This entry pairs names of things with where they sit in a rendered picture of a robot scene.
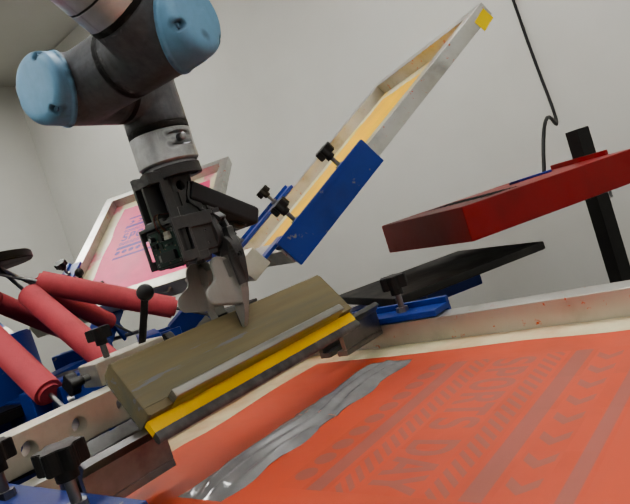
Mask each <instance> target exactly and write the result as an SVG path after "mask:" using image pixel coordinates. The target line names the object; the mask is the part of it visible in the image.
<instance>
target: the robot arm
mask: <svg viewBox="0 0 630 504"><path fill-rule="evenodd" d="M50 1H51V2H53V3H54V4H55V5H56V6H58V7H59V8H60V9H61V10H62V11H64V12H65V13H66V14H67V15H68V16H70V17H71V18H72V19H73V20H74V21H76V22H77V23H78V24H79V25H80V26H82V27H83V28H84V29H85V30H86V31H88V32H89V33H90V34H91V35H90V36H89V37H87V38H86V39H85V40H83V41H82V42H80V43H79V44H77V45H76V46H75V47H73V48H72V49H70V50H69V51H66V52H59V51H57V50H49V51H34V52H31V53H29V54H28V55H26V56H25V57H24V58H23V60H22V61H21V63H20V65H19V67H18V70H17V75H16V90H17V95H18V97H19V101H20V104H21V106H22V108H23V110H24V111H25V113H26V114H27V115H28V116H29V117H30V118H31V119H32V120H33V121H35V122H36V123H38V124H41V125H46V126H63V127H65V128H71V127H73V126H102V125H123V126H124V129H125V132H126V135H127V137H128V140H129V143H130V147H131V150H132V153H133V156H134V159H135V162H136V165H137V168H138V171H139V173H140V174H142V176H140V179H134V180H132V181H130V184H131V187H132V190H133V193H134V196H135V199H136V202H137V205H138V208H139V211H140V214H141V217H142V219H143V222H144V225H145V229H144V230H142V231H140V232H138V233H139V236H140V239H141V242H142V245H143V248H144V251H145V254H146V257H147V260H148V263H149V266H150V269H151V272H155V271H159V270H160V271H163V270H166V269H173V268H176V267H180V266H183V265H186V267H187V269H186V273H185V274H186V279H187V288H186V290H185V291H184V292H183V293H182V294H181V295H180V297H179V298H178V307H179V309H180V310H181V311H182V312H184V313H192V312H207V313H208V315H209V316H210V318H211V320H214V319H216V318H218V317H221V316H223V315H225V314H228V313H227V312H226V310H225V308H224V305H235V310H236V315H237V317H238V319H239V322H240V324H241V326H242V327H245V326H247V325H248V316H249V286H248V281H249V275H248V269H247V263H246V257H245V253H244V250H243V247H242V245H241V243H240V241H239V239H238V237H237V236H236V234H235V232H234V230H235V231H238V230H240V229H243V228H246V227H249V226H252V225H255V224H257V223H258V214H259V210H258V208H257V207H255V206H253V205H250V204H248V203H246V202H243V201H241V200H238V199H236V198H233V197H231V196H229V195H226V194H224V193H221V192H219V191H216V190H214V189H212V188H209V187H207V186H204V185H202V184H199V183H197V182H195V181H191V178H190V177H193V176H195V175H197V174H199V173H201V172H202V168H201V165H200V162H199V160H197V158H198V156H199V154H198V151H197V148H196V145H195V142H194V139H193V136H192V133H191V130H190V127H189V124H188V121H187V118H186V115H185V112H184V109H183V106H182V103H181V100H180V97H179V94H178V91H177V87H176V84H175V81H174V79H175V78H177V77H179V76H180V75H186V74H188V73H190V72H191V71H192V70H193V69H194V68H196V67H197V66H199V65H200V64H202V63H203V62H205V61H206V60H207V59H208V58H209V57H211V56H212V55H214V54H215V52H216V51H217V49H218V47H219V45H220V42H221V40H220V39H221V28H220V23H219V19H218V16H217V14H216V11H215V9H214V7H213V6H212V4H211V2H210V1H209V0H50ZM146 242H149V244H150V247H151V250H152V253H153V256H154V259H155V262H152V259H151V256H150V254H149V251H148V248H147V245H146ZM212 254H214V255H216V257H213V258H212ZM220 256H221V257H220ZM210 259H211V260H210ZM207 260H210V264H209V263H208V262H206V261H207Z"/></svg>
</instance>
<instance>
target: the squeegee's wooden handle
mask: <svg viewBox="0 0 630 504"><path fill-rule="evenodd" d="M338 304H340V305H341V306H342V307H343V308H344V310H343V311H342V313H341V314H340V316H339V317H338V318H340V317H342V316H344V315H346V314H347V313H349V312H350V310H351V309H352V308H351V307H350V306H349V305H348V304H347V303H346V302H345V301H344V300H343V299H342V298H341V297H340V296H339V295H338V294H337V293H336V292H335V291H334V290H333V289H332V288H331V287H330V286H329V285H328V284H327V283H326V282H325V281H324V280H323V279H322V278H321V277H320V276H318V275H316V276H314V277H312V278H309V279H307V280H305V281H302V282H300V283H298V284H295V285H293V286H291V287H288V288H286V289H284V290H281V291H279V292H277V293H274V294H272V295H270V296H267V297H265V298H263V299H260V300H258V301H256V302H253V303H251V304H249V316H248V325H247V326H245V327H242V326H241V324H240V322H239V319H238V317H237V315H236V310H235V311H232V312H230V313H228V314H225V315H223V316H221V317H218V318H216V319H214V320H211V321H209V322H207V323H204V324H202V325H200V326H197V327H195V328H193V329H190V330H188V331H186V332H183V333H181V334H179V335H176V336H174V337H172V338H169V339H167V340H165V341H162V342H160V343H158V344H155V345H153V346H151V347H148V348H146V349H144V350H141V351H139V352H137V353H134V354H132V355H130V356H127V357H125V358H123V359H120V360H118V361H116V362H113V363H111V364H109V365H108V367H107V370H106V373H105V382H106V384H107V386H108V387H109V388H110V390H111V391H112V392H113V394H114V395H115V396H116V398H117V399H118V400H119V402H120V403H121V404H122V406H123V407H124V408H125V410H126V411H127V412H128V414H129V415H130V416H131V418H132V419H133V420H134V422H135V423H136V424H137V426H138V427H139V428H140V430H142V429H144V428H145V425H146V423H147V422H148V421H150V420H152V419H154V418H155V417H157V416H159V415H161V414H163V413H165V412H167V411H168V410H170V409H171V408H172V406H173V402H172V401H171V400H170V398H169V397H168V396H169V393H170V391H171V390H172V389H173V388H175V387H177V386H179V385H181V384H183V383H185V382H187V381H189V380H191V379H193V378H195V377H197V376H199V375H201V374H203V373H205V372H207V371H209V370H210V369H212V368H214V367H216V366H218V365H220V364H222V363H224V362H226V361H228V360H230V359H232V358H234V357H236V356H238V355H240V354H242V353H244V352H246V351H248V350H250V349H252V348H254V347H256V346H257V345H259V344H261V343H263V342H265V341H267V340H269V339H271V338H273V337H275V336H277V335H279V334H281V333H283V332H285V331H287V330H289V329H291V328H293V327H295V326H297V325H299V324H301V323H302V322H304V321H306V320H308V319H310V318H312V317H314V316H316V315H318V314H320V313H322V312H324V311H326V310H328V309H330V308H332V307H334V306H336V305H338Z"/></svg>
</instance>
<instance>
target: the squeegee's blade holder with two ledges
mask: <svg viewBox="0 0 630 504"><path fill-rule="evenodd" d="M343 310H344V308H343V307H342V306H341V305H340V304H338V305H336V306H334V307H332V308H330V309H328V310H326V311H324V312H322V313H320V314H318V315H316V316H314V317H312V318H310V319H308V320H306V321H304V322H302V323H301V324H299V325H297V326H295V327H293V328H291V329H289V330H287V331H285V332H283V333H281V334H279V335H277V336H275V337H273V338H271V339H269V340H267V341H265V342H263V343H261V344H259V345H257V346H256V347H254V348H252V349H250V350H248V351H246V352H244V353H242V354H240V355H238V356H236V357H234V358H232V359H230V360H228V361H226V362H224V363H222V364H220V365H218V366H216V367H214V368H212V369H210V370H209V371H207V372H205V373H203V374H201V375H199V376H197V377H195V378H193V379H191V380H189V381H187V382H185V383H183V384H181V385H179V386H177V387H175V388H173V389H172V390H171V391H170V393H169V396H168V397H169V398H170V400H171V401H172V402H173V406H172V408H171V409H173V408H174V407H176V406H178V405H180V404H182V403H184V402H186V401H187V400H189V399H191V398H193V397H195V396H197V395H198V394H200V393H202V392H204V391H206V390H208V389H210V388H211V387H213V386H215V385H217V384H219V383H221V382H222V381H224V380H226V379H228V378H230V377H232V376H233V375H235V374H237V373H239V372H241V371H243V370H245V369H246V368H248V367H250V366H252V365H254V364H256V363H257V362H259V361H261V360H263V359H265V358H267V357H269V356H270V355H272V354H274V353H276V352H278V351H280V350H281V349H283V348H285V347H287V346H289V345H291V344H292V343H294V342H296V341H298V340H300V339H302V338H304V337H305V336H307V335H309V334H311V333H313V332H315V331H316V330H318V329H320V328H322V327H324V326H326V325H328V324H329V323H331V322H333V321H335V320H337V319H338V317H339V316H340V314H341V313H342V311H343Z"/></svg>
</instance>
